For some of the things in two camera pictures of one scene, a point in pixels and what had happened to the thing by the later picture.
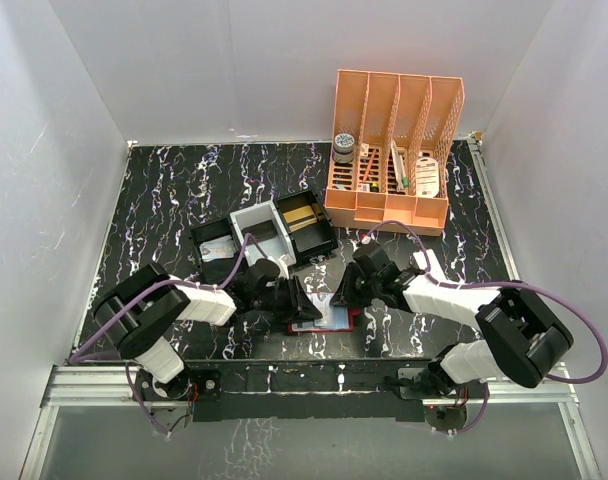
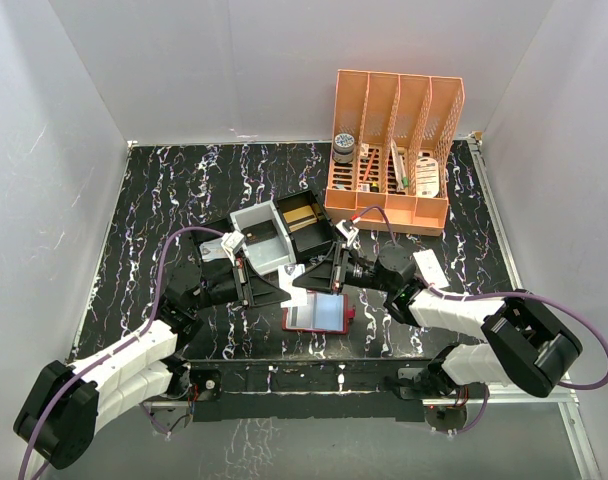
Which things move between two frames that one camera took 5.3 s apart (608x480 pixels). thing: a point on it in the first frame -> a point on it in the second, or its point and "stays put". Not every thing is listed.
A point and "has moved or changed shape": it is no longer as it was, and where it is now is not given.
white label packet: (427, 177) stays put
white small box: (435, 272) stays put
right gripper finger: (345, 292) -> (325, 267)
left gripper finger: (298, 314) -> (263, 292)
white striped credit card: (323, 301) has moved or changed shape
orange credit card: (299, 218) stays put
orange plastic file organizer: (393, 137) stays put
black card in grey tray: (261, 230) stays put
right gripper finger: (361, 291) -> (319, 278)
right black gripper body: (352, 288) -> (339, 271)
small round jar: (343, 151) stays put
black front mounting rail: (307, 388) stays put
